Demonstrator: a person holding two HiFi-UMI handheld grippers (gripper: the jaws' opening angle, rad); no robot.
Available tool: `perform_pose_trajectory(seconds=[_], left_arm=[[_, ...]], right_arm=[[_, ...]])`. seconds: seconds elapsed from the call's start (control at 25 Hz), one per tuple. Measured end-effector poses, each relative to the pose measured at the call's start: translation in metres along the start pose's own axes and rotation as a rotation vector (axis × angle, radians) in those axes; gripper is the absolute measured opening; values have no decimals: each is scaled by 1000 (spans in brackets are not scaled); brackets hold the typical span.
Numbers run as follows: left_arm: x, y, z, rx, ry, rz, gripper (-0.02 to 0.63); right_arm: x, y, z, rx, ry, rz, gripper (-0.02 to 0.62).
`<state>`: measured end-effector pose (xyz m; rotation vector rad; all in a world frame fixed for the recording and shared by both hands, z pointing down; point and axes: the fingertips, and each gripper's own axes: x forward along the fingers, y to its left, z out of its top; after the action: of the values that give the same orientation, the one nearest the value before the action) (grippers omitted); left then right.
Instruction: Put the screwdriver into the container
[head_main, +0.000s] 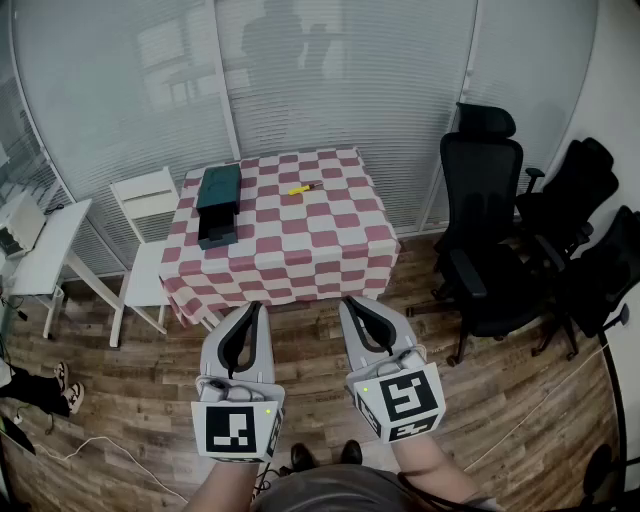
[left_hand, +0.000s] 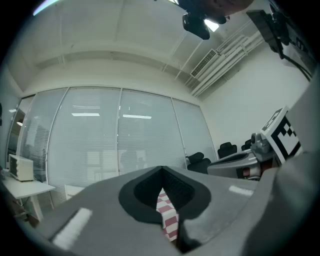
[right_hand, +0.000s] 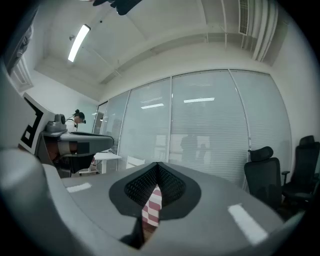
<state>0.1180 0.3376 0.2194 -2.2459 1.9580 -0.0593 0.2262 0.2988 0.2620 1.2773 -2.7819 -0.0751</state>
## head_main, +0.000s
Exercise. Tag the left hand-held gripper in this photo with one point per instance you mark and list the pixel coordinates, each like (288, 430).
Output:
(231, 434)

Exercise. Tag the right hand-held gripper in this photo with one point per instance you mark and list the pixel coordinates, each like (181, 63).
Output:
(405, 400)

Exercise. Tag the dark green drawer box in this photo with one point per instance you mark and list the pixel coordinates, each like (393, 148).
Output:
(219, 192)

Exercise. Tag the yellow handled tool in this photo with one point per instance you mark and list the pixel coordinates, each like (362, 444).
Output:
(300, 189)

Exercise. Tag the person's left forearm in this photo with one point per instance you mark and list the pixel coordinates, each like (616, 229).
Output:
(225, 487)

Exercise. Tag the person's right forearm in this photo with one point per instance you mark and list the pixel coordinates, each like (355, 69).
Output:
(430, 465)

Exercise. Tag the person's right black shoe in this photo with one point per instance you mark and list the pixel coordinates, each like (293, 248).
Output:
(352, 452)

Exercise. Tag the person's black shoe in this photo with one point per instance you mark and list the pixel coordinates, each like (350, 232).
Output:
(352, 452)
(302, 457)

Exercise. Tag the table with checkered tablecloth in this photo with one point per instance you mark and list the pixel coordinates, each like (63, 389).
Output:
(310, 240)

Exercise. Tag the person's left black shoe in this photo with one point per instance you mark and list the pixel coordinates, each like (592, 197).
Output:
(302, 457)

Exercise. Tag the white wooden chair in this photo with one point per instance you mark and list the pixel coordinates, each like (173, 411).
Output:
(147, 270)

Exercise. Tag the black office chair with headrest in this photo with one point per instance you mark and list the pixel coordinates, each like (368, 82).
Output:
(482, 200)

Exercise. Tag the white side desk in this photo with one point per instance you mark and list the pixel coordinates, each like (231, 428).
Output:
(45, 255)

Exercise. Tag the white device on desk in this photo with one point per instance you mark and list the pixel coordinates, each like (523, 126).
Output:
(20, 225)

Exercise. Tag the black head-mounted camera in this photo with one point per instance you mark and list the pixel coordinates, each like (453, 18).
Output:
(335, 492)

